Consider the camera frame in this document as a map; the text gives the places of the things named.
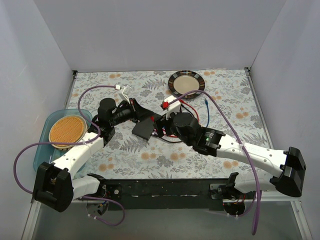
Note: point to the black network switch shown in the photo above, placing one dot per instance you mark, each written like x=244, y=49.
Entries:
x=144, y=129

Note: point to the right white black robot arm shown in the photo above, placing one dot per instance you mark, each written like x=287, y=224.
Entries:
x=280, y=170

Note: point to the orange woven round plate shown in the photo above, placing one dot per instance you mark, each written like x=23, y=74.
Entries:
x=67, y=130

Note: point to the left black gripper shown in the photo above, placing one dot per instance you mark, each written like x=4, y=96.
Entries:
x=135, y=109

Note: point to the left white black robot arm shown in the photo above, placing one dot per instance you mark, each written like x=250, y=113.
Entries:
x=55, y=183

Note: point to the teal plastic tray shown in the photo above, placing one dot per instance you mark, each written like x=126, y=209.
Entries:
x=47, y=153

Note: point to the floral tablecloth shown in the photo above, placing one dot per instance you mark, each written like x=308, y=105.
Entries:
x=231, y=107

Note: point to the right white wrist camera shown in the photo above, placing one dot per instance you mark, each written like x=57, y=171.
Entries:
x=171, y=105

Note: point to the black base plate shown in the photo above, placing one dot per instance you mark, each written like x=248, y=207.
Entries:
x=189, y=193

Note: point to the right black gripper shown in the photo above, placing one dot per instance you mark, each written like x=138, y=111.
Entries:
x=161, y=125

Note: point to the dark rimmed beige plate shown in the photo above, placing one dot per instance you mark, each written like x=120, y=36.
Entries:
x=184, y=81

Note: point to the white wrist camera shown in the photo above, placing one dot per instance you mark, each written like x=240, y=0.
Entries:
x=171, y=105
x=124, y=93

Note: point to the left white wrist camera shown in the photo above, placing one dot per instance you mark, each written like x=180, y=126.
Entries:
x=124, y=93

